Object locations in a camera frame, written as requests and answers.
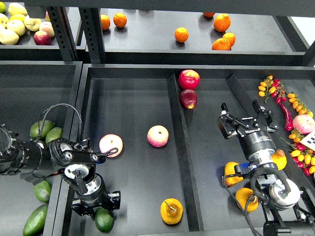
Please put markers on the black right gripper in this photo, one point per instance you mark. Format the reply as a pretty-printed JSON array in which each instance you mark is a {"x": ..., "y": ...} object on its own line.
[{"x": 255, "y": 140}]

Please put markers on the black shelf post left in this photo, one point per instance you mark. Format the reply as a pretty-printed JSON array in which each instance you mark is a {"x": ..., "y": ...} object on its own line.
[{"x": 63, "y": 34}]

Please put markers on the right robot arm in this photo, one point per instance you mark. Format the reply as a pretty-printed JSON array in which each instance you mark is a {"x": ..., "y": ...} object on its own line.
[{"x": 289, "y": 210}]

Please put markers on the orange small right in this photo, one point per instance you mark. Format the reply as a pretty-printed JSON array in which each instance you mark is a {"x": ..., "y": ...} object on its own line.
[{"x": 230, "y": 37}]

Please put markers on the pale yellow pear front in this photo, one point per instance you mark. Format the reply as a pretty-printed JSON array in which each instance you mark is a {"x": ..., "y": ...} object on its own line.
[{"x": 8, "y": 37}]

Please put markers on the pale peach on shelf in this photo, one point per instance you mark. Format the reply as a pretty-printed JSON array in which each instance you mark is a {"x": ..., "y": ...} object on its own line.
[{"x": 47, "y": 27}]

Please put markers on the black shelf post right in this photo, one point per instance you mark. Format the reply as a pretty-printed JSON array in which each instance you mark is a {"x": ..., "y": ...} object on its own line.
[{"x": 91, "y": 25}]

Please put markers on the orange lower right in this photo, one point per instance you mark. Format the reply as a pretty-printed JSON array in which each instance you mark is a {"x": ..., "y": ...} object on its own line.
[{"x": 222, "y": 44}]

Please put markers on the red apple on shelf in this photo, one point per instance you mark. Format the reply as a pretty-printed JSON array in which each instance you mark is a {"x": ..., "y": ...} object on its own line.
[{"x": 42, "y": 38}]

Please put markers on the pink apple left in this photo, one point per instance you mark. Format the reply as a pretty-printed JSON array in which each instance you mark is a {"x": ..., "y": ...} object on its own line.
[{"x": 110, "y": 141}]

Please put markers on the dark red apple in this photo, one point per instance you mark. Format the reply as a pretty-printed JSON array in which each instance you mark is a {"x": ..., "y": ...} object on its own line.
[{"x": 188, "y": 98}]

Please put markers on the green avocado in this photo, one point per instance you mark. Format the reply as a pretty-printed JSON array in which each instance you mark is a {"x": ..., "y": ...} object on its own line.
[
  {"x": 36, "y": 221},
  {"x": 54, "y": 134},
  {"x": 42, "y": 191},
  {"x": 103, "y": 220},
  {"x": 48, "y": 126}
]

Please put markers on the black middle tray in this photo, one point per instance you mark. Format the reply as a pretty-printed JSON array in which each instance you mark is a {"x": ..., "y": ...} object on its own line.
[{"x": 127, "y": 100}]

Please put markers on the orange centre shelf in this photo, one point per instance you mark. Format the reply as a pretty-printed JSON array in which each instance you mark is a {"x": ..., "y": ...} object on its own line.
[{"x": 181, "y": 35}]

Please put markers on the pink peach right tray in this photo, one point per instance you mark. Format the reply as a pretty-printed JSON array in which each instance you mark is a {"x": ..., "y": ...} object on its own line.
[{"x": 304, "y": 123}]

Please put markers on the green avocado bottom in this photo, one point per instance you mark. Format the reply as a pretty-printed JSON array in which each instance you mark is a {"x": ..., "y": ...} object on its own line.
[{"x": 36, "y": 221}]

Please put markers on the orange under shelf edge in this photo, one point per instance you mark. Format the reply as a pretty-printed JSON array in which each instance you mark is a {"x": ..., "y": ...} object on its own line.
[{"x": 208, "y": 14}]

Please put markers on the checkered marker card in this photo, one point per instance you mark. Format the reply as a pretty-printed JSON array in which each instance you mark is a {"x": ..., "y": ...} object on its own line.
[{"x": 309, "y": 140}]

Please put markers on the cherry tomato bunch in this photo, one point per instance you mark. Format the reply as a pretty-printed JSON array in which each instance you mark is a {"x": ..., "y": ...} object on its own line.
[
  {"x": 272, "y": 88},
  {"x": 303, "y": 156}
]

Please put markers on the black shelf post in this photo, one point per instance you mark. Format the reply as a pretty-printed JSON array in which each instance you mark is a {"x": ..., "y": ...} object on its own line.
[
  {"x": 63, "y": 34},
  {"x": 91, "y": 25}
]

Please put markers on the black upper shelf tray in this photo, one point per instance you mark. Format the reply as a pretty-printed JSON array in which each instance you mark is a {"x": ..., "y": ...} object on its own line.
[{"x": 148, "y": 38}]

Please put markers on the black left tray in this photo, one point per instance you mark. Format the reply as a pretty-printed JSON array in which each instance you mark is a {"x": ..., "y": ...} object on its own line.
[{"x": 27, "y": 88}]

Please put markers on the red chili pepper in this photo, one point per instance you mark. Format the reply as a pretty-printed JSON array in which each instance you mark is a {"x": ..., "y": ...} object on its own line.
[{"x": 288, "y": 121}]

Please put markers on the orange far left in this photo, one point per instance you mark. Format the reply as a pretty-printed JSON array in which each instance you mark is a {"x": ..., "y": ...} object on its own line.
[{"x": 105, "y": 22}]

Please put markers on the pink apple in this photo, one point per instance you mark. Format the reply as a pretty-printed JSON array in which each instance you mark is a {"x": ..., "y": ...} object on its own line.
[
  {"x": 158, "y": 136},
  {"x": 110, "y": 141}
]

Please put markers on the bright red apple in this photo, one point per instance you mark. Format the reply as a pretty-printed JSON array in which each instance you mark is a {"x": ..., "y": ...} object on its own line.
[{"x": 189, "y": 79}]

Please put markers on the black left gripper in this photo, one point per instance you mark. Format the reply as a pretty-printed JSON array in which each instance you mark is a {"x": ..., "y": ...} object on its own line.
[{"x": 96, "y": 196}]

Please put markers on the lower cherry tomato bunch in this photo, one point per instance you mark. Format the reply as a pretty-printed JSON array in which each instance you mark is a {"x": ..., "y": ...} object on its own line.
[{"x": 303, "y": 156}]

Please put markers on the pink apple centre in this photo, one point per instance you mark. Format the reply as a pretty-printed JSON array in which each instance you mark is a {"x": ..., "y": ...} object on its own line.
[{"x": 158, "y": 136}]

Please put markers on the upper cherry tomato bunch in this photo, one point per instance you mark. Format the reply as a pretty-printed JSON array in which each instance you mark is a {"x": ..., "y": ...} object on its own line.
[{"x": 272, "y": 88}]

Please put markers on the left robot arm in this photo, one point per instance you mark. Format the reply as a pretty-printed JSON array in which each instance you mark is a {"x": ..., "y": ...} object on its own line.
[{"x": 75, "y": 162}]

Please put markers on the orange large upper right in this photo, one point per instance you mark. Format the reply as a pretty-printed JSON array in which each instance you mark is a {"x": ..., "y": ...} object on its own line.
[{"x": 222, "y": 22}]

